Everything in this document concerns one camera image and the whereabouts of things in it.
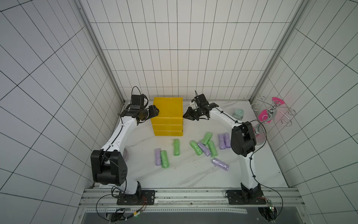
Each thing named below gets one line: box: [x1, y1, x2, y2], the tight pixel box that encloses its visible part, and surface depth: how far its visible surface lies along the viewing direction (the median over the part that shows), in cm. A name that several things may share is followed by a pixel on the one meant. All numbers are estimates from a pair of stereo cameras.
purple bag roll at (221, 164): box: [211, 158, 230, 171], surface depth 85 cm
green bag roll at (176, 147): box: [173, 138, 180, 156], surface depth 92 cm
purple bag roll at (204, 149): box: [197, 142, 211, 157], surface depth 90 cm
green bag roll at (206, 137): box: [200, 131, 213, 146], surface depth 97 cm
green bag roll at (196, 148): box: [190, 140, 203, 156], surface depth 91 cm
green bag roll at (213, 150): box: [207, 140, 219, 159], surface depth 91 cm
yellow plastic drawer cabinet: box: [151, 97, 184, 137], surface depth 86 cm
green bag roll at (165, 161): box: [160, 150, 170, 169], surface depth 87 cm
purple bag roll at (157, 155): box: [154, 148, 162, 166], surface depth 87 cm
